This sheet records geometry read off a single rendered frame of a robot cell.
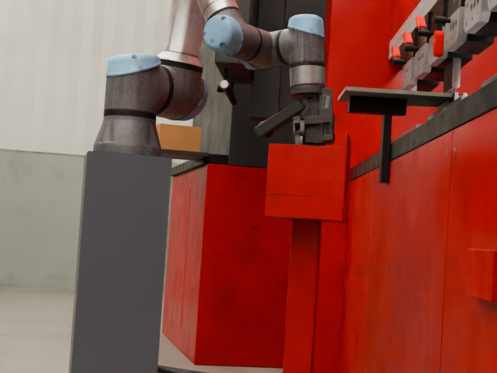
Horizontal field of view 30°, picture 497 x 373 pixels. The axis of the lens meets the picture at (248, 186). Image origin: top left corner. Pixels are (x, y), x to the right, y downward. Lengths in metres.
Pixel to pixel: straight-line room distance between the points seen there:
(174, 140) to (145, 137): 2.37
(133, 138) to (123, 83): 0.12
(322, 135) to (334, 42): 1.40
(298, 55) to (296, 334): 0.58
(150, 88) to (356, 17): 1.40
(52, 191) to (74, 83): 1.07
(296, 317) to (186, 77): 0.60
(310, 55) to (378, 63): 1.37
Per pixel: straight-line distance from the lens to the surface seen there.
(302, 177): 1.89
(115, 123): 2.03
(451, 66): 2.41
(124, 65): 2.04
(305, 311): 1.96
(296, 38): 1.95
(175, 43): 2.16
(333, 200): 1.88
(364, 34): 3.31
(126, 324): 1.99
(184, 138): 4.40
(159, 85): 2.07
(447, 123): 1.73
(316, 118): 1.91
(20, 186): 9.15
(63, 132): 9.16
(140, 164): 1.98
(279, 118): 1.93
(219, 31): 1.89
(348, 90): 2.30
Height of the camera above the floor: 0.62
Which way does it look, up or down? 3 degrees up
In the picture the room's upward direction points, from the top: 4 degrees clockwise
